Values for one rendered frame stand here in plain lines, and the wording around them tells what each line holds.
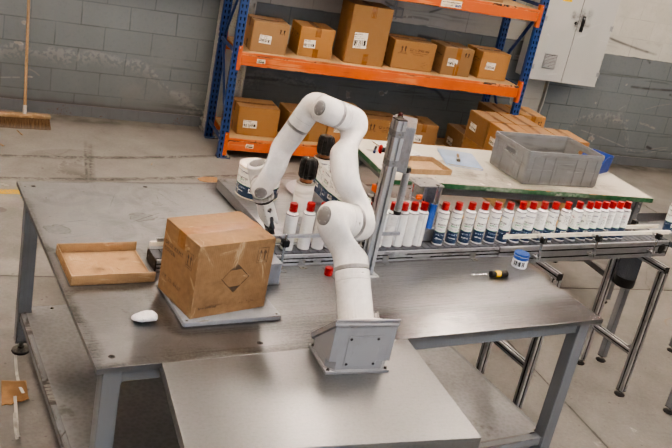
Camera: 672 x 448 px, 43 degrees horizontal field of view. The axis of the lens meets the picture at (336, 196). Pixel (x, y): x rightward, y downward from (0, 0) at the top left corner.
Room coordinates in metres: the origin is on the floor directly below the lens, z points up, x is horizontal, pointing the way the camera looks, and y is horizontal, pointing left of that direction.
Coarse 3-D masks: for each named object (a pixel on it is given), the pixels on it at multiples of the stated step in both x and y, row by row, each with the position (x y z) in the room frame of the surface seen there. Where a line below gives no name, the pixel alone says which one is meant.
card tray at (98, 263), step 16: (64, 256) 2.82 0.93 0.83; (80, 256) 2.85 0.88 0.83; (96, 256) 2.88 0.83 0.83; (112, 256) 2.90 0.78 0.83; (128, 256) 2.93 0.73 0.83; (64, 272) 2.71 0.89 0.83; (80, 272) 2.73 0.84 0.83; (96, 272) 2.75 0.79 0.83; (112, 272) 2.78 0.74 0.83; (128, 272) 2.80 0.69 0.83; (144, 272) 2.76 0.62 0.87
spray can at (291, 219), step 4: (292, 204) 3.18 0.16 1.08; (296, 204) 3.18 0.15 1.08; (292, 208) 3.18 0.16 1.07; (296, 208) 3.18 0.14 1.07; (288, 212) 3.18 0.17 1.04; (292, 212) 3.18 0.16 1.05; (296, 212) 3.19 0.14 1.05; (288, 216) 3.17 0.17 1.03; (292, 216) 3.17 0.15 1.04; (296, 216) 3.17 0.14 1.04; (288, 220) 3.17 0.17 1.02; (292, 220) 3.17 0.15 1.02; (296, 220) 3.18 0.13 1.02; (284, 224) 3.18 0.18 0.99; (288, 224) 3.17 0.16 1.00; (292, 224) 3.17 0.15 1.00; (296, 224) 3.18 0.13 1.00; (284, 228) 3.18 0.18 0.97; (288, 228) 3.17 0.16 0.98; (292, 228) 3.17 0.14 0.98; (284, 232) 3.17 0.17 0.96; (288, 232) 3.17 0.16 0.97; (292, 232) 3.17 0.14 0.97; (292, 240) 3.18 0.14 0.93; (292, 244) 3.18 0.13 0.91; (280, 248) 3.18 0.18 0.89; (288, 248) 3.17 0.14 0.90
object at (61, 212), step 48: (48, 192) 3.39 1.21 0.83; (96, 192) 3.50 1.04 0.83; (144, 192) 3.61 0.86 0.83; (192, 192) 3.73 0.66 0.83; (48, 240) 2.93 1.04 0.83; (96, 240) 3.02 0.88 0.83; (144, 240) 3.11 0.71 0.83; (96, 288) 2.64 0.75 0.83; (144, 288) 2.71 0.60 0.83; (288, 288) 2.95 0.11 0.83; (384, 288) 3.12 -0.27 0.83; (432, 288) 3.22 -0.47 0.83; (480, 288) 3.32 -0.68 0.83; (528, 288) 3.43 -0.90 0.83; (96, 336) 2.34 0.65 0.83; (144, 336) 2.40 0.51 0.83; (192, 336) 2.46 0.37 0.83; (240, 336) 2.52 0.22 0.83; (288, 336) 2.59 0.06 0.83; (432, 336) 2.81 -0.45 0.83
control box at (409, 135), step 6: (396, 114) 3.39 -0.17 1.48; (408, 120) 3.34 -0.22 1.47; (414, 120) 3.36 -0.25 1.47; (408, 126) 3.24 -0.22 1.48; (414, 126) 3.26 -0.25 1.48; (408, 132) 3.23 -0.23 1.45; (414, 132) 3.23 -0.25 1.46; (408, 138) 3.23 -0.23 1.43; (408, 144) 3.23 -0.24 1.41; (402, 150) 3.23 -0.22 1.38; (408, 150) 3.23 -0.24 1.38; (402, 156) 3.23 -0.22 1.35; (408, 156) 3.23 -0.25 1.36; (402, 162) 3.23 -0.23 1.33; (408, 162) 3.24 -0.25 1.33; (402, 168) 3.23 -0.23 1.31
